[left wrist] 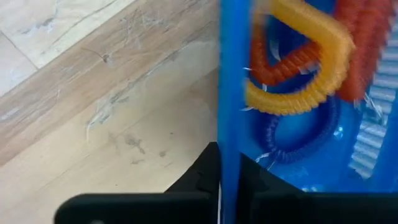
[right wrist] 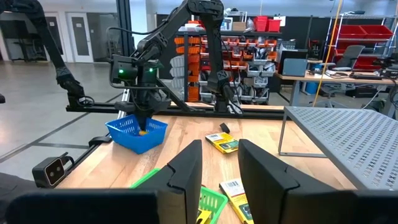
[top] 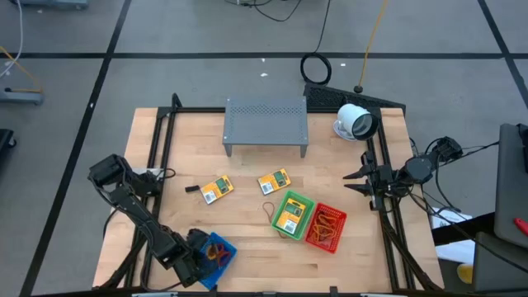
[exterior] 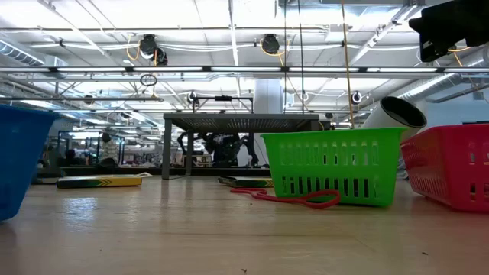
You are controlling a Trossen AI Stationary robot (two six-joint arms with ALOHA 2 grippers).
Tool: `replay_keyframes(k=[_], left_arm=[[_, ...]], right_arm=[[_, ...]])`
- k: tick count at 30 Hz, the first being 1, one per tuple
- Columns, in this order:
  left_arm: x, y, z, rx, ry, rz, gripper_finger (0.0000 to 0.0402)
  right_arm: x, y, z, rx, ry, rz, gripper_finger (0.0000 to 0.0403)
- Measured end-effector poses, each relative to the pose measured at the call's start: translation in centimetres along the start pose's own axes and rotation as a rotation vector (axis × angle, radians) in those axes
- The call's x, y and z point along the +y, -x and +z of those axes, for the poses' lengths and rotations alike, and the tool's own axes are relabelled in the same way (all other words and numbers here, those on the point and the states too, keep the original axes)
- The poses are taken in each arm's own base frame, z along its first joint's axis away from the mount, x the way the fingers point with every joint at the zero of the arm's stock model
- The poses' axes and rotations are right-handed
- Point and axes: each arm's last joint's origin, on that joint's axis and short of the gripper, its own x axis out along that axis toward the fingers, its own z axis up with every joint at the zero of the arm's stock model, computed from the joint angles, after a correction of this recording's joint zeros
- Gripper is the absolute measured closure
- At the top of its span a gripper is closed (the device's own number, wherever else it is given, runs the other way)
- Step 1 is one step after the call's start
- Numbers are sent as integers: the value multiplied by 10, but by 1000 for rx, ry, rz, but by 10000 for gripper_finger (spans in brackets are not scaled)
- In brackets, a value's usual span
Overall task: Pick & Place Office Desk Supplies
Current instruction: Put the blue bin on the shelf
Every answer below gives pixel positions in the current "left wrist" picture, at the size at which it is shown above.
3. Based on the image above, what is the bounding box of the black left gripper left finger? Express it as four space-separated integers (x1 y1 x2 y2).
54 141 221 224

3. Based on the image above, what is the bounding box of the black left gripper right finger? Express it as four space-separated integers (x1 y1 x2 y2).
239 153 398 224

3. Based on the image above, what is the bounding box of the blue coil wrist keychain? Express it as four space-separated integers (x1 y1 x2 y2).
257 95 340 165

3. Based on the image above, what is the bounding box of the blue plastic basket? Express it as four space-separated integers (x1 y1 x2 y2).
216 0 398 224

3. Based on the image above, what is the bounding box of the yellow coil wrist keychain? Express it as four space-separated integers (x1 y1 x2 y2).
243 0 356 116

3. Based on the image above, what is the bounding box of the red coil wrist keychain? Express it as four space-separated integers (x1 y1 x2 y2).
333 0 395 103

